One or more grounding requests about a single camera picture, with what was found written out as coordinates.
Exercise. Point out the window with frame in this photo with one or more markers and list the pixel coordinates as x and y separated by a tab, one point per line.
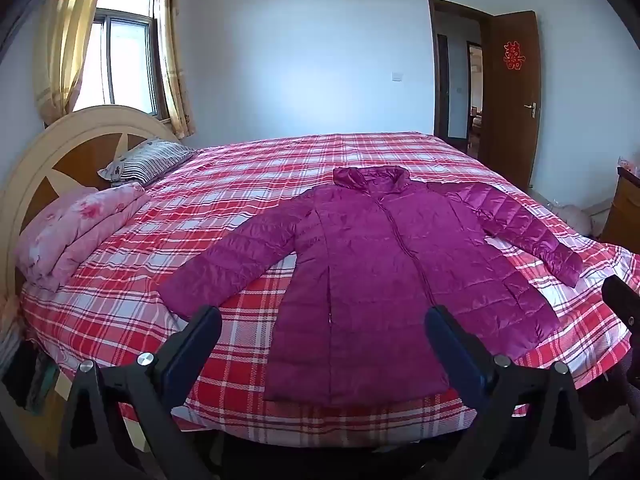
121	66

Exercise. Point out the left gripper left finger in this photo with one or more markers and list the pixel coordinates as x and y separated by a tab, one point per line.
94	441

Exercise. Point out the brown wooden door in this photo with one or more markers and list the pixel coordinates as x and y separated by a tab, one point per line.
509	133

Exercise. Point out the silver door handle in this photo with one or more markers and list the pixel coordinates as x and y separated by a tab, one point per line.
532	107

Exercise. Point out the wooden bedside cabinet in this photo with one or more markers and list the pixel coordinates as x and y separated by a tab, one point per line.
622	227

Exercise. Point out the striped pillow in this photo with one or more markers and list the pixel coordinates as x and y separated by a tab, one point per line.
147	162

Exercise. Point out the red double happiness decoration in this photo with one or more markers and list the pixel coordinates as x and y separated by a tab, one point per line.
513	57

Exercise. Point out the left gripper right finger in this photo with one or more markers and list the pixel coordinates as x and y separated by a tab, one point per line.
528	422

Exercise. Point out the yellow left curtain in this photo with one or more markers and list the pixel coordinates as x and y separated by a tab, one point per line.
60	51

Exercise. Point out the red plaid bed sheet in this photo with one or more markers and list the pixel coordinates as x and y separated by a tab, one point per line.
110	310

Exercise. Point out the cream and wood headboard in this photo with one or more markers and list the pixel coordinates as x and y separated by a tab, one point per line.
67	155

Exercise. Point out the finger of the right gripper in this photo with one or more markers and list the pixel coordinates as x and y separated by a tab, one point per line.
624	302

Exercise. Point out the pink floral folded quilt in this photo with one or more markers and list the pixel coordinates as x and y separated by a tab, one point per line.
69	230

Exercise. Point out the magenta quilted down jacket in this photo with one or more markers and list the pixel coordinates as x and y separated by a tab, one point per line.
375	250

